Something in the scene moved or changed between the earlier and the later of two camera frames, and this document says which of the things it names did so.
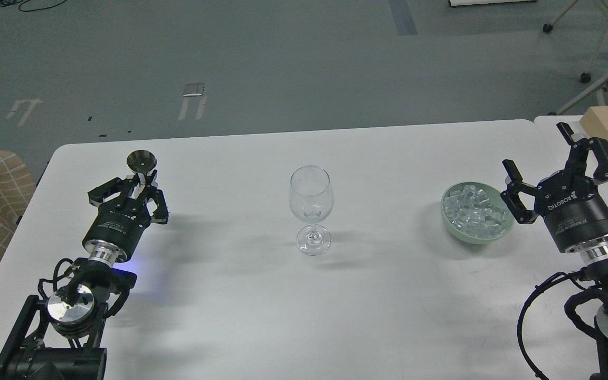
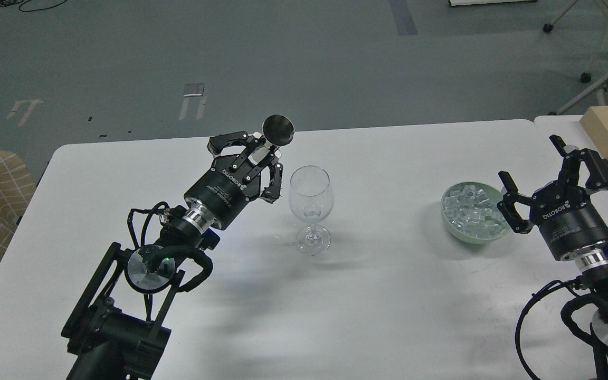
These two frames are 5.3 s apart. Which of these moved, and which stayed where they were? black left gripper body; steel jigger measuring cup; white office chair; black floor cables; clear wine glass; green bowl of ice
Moved: steel jigger measuring cup; black left gripper body
Stayed: clear wine glass; white office chair; green bowl of ice; black floor cables
